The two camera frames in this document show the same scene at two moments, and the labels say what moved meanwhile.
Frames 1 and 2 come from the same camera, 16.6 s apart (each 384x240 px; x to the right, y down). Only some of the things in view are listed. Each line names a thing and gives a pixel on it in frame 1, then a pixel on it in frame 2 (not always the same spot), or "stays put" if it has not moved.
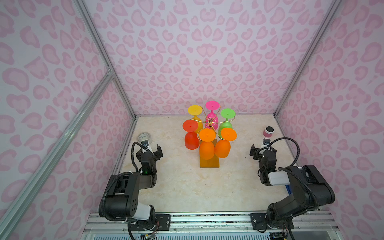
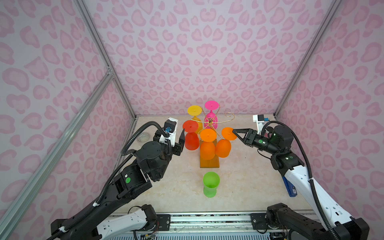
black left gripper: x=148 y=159 to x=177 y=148
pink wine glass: x=211 y=120 stays put
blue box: x=289 y=189 stays put
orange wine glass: x=222 y=147 stays put
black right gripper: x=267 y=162 to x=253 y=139
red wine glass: x=191 y=138 stays put
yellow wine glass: x=196 y=110 stays put
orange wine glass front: x=207 y=147 stays put
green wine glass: x=227 y=113 to x=211 y=180
